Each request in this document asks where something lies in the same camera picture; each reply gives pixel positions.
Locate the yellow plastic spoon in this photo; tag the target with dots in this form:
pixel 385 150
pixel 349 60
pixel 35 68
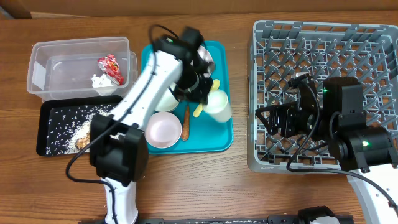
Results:
pixel 199 108

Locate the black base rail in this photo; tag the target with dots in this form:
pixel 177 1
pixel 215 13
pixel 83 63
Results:
pixel 320 214

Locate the red wrapper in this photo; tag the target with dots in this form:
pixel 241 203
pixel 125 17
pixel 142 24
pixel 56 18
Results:
pixel 111 68

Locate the brown food scraps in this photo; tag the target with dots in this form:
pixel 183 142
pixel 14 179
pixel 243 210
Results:
pixel 82 142

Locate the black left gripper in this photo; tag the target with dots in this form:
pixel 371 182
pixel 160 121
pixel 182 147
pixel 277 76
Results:
pixel 200 94

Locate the black waste tray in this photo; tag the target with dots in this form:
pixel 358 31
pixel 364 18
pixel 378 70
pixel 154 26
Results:
pixel 48 105

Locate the grey dish rack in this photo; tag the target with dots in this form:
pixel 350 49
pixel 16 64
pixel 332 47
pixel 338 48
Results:
pixel 280 49

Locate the pink white bowl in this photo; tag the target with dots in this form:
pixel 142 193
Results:
pixel 163 130

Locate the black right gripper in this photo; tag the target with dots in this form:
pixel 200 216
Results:
pixel 285 112

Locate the white rice pile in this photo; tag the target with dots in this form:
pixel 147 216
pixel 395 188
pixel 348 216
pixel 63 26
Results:
pixel 68 124

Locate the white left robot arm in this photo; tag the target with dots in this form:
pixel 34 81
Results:
pixel 118 148

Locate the orange carrot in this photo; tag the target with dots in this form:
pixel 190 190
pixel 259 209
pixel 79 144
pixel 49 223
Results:
pixel 186 125

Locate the white tissue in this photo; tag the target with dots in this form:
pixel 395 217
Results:
pixel 101 81

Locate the white round plate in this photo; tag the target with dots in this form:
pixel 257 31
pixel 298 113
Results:
pixel 206 56

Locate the white plastic cup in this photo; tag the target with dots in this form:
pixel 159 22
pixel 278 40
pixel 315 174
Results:
pixel 218 106

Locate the teal plastic tray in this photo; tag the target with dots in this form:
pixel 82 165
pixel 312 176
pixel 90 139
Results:
pixel 206 134

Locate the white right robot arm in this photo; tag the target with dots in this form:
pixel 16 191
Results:
pixel 366 154

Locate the clear plastic bin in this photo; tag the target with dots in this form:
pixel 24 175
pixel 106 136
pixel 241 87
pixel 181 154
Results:
pixel 64 69

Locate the cream white bowl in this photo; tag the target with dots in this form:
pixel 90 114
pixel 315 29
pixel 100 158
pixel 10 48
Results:
pixel 168 102

